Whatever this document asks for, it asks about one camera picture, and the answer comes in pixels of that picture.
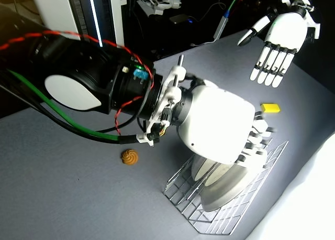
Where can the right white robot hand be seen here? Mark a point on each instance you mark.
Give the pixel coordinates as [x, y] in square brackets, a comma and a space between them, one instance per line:
[217, 119]

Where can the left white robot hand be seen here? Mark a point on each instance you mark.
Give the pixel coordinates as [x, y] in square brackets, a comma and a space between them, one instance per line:
[288, 30]

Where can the white plate black rim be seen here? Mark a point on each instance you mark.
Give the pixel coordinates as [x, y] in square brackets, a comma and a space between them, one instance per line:
[201, 172]

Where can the white plate with smudge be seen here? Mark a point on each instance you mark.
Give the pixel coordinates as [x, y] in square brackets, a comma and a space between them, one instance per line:
[227, 187]

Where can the yellow rectangular block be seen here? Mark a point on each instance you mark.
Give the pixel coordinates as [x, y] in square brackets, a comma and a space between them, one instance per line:
[270, 108]

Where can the orange swirl cookie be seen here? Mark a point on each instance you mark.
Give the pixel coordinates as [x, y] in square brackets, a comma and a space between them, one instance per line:
[129, 157]

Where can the black box with blue light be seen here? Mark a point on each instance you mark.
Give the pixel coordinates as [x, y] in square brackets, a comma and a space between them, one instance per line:
[179, 19]

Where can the white mechanical device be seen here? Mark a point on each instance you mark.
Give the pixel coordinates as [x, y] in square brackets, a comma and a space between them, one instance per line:
[157, 6]

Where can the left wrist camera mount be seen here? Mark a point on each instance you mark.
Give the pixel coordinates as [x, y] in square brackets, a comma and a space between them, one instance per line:
[315, 27]

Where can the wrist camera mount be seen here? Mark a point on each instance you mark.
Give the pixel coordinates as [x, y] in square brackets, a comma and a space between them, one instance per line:
[172, 78]
[315, 27]

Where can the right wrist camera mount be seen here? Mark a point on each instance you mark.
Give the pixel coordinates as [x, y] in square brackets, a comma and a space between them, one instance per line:
[172, 78]

